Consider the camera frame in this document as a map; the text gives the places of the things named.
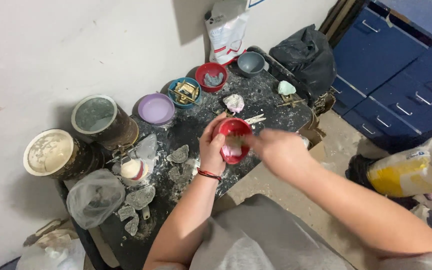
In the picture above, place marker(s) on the white powder bag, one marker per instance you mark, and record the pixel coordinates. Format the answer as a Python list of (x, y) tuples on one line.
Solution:
[(226, 32)]

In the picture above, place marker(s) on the purple rubber mixing bowl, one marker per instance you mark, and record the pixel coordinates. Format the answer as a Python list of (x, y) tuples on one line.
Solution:
[(156, 109)]

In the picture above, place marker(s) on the person's left hand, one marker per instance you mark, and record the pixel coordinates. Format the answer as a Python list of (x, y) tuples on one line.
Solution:
[(210, 150)]

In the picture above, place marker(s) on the white pink dental cast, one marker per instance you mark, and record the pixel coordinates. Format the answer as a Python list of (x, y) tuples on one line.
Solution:
[(234, 102)]

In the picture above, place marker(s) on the person's right hand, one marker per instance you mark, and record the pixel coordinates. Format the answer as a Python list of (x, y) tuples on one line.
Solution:
[(279, 150)]

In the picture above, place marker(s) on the blue drawer cabinet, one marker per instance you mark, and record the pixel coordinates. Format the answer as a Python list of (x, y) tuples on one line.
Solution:
[(392, 75)]

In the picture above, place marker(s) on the black work table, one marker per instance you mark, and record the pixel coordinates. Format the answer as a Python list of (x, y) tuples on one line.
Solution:
[(201, 150)]

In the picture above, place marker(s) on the clear plastic bag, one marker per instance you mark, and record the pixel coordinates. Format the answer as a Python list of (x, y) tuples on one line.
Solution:
[(95, 198)]

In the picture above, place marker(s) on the crumpled white plastic bag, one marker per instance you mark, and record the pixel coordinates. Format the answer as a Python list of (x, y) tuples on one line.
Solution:
[(51, 251)]

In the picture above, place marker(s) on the grey plaster dental cast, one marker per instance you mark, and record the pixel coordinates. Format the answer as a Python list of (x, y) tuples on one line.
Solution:
[(179, 154), (132, 225), (141, 197), (178, 175), (126, 212)]

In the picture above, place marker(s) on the mixing spatula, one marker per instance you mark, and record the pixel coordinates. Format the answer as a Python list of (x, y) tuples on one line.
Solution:
[(236, 141)]

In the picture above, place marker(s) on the yellow and white sack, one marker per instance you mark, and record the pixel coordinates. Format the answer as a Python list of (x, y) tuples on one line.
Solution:
[(411, 172)]

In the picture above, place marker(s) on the black plastic bag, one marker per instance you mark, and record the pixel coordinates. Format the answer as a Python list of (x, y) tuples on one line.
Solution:
[(304, 60)]

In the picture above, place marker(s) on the teal bowl with brass articulator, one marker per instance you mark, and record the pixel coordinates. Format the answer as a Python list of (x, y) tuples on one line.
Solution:
[(184, 92)]

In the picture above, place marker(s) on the person's grey shirt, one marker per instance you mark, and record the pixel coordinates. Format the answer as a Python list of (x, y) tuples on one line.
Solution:
[(253, 240)]

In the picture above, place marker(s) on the brown can with grey powder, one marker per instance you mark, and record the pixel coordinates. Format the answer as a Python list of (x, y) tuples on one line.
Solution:
[(103, 120)]

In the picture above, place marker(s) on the red bowl with grey cast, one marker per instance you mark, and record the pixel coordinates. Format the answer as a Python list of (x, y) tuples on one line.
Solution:
[(211, 76)]

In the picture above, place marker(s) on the white cast with red band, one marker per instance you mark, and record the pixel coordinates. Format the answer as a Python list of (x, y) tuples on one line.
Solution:
[(134, 169)]

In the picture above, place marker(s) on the brown can with white plaster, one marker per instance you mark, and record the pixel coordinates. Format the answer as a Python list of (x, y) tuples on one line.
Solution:
[(60, 153)]

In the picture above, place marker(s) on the red rubber mixing bowl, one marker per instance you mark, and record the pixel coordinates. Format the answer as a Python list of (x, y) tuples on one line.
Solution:
[(234, 140)]

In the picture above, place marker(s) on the grey rubber mixing bowl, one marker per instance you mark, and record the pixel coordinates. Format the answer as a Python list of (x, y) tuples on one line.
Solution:
[(251, 63)]

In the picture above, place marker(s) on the white plaster knife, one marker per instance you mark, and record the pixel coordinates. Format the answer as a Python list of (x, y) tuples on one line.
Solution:
[(255, 119)]

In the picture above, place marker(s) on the green cast on brass articulator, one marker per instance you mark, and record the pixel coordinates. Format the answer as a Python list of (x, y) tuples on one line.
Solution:
[(287, 93)]

